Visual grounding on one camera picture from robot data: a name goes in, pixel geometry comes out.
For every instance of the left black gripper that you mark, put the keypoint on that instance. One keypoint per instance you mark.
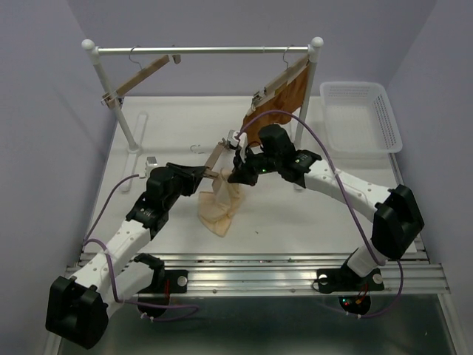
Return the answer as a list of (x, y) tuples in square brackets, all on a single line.
[(191, 176)]

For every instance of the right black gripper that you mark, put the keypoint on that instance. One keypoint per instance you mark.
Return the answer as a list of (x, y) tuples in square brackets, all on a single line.
[(241, 174)]

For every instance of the wooden clip hanger with beige underwear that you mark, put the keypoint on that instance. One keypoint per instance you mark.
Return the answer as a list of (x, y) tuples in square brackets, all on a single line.
[(214, 159)]

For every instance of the beige underwear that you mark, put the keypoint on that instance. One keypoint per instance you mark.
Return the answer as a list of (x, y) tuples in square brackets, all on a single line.
[(216, 208)]

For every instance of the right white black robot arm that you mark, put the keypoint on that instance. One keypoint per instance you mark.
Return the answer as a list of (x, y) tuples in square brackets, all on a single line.
[(394, 213)]

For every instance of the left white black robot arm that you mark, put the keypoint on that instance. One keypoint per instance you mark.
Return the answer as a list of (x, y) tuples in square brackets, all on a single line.
[(80, 307)]

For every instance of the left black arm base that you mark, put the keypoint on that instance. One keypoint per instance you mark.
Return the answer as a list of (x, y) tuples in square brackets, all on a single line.
[(154, 301)]

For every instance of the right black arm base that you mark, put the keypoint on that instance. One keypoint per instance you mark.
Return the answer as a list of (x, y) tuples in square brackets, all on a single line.
[(354, 290)]

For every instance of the brown underwear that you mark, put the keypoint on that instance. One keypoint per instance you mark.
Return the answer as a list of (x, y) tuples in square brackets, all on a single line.
[(290, 105)]

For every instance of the wooden hanger with brown underwear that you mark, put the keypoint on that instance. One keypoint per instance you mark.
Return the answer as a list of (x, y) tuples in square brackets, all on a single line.
[(282, 77)]

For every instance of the empty wooden clip hanger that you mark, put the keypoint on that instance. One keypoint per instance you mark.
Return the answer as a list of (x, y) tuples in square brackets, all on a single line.
[(145, 72)]

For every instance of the white clothes rack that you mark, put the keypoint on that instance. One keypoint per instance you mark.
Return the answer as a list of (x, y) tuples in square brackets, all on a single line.
[(134, 138)]

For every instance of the white plastic basket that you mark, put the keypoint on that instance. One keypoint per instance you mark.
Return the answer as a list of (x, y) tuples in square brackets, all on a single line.
[(359, 119)]

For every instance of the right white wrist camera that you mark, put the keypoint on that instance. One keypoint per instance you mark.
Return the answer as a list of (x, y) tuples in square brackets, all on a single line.
[(237, 141)]

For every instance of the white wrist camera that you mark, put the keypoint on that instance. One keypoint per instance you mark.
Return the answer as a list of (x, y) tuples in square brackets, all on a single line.
[(150, 164), (237, 141)]

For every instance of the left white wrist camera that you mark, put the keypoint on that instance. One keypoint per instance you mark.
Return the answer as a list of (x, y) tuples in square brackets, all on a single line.
[(150, 164)]

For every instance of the aluminium mounting rail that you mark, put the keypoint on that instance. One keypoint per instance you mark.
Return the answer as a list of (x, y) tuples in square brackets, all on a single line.
[(274, 275)]

